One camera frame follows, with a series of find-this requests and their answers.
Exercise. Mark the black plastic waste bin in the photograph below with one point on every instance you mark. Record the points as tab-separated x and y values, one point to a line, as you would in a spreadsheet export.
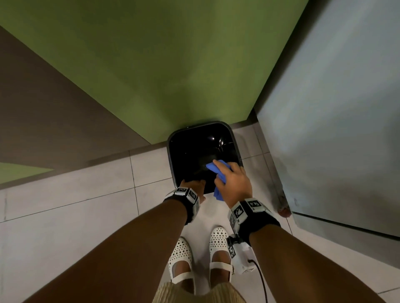
193	150

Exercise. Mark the person's right forearm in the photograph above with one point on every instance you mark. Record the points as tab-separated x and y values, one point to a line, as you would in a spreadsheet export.
297	265

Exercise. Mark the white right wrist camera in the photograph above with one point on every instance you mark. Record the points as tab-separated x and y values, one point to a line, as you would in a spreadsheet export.
242	259

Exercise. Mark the white perforated shoe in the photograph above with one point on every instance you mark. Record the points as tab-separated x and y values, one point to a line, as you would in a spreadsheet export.
179	249
218	240

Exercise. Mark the white perforated right shoe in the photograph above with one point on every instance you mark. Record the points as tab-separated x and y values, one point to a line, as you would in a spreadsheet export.
218	240

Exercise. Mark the black wristband with markers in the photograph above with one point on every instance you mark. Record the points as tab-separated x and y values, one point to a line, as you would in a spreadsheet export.
259	223
184	203

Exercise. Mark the caster wheel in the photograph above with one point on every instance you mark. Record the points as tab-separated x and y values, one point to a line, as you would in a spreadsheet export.
284	212

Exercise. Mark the beige skirt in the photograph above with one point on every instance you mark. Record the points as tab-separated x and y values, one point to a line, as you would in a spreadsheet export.
200	296

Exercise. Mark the grey cabinet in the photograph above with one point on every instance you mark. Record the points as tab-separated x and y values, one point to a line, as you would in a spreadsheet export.
328	125

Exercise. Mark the white perforated left shoe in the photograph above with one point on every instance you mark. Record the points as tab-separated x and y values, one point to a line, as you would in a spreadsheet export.
179	249

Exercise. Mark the blue cleaning cloth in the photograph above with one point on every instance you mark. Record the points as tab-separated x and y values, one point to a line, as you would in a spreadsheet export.
214	167

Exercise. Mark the person's left forearm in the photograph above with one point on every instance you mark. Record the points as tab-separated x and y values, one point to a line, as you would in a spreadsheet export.
125	256

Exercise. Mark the black left wristband with markers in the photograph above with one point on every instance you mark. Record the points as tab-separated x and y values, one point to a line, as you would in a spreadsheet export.
184	203

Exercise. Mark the person's right hand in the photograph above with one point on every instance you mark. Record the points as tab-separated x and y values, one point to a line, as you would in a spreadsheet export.
234	187

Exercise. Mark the person's left hand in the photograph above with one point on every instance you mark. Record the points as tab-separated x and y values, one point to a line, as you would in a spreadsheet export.
197	187

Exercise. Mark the black right wristband with markers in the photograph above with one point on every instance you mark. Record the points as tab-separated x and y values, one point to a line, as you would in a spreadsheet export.
259	223

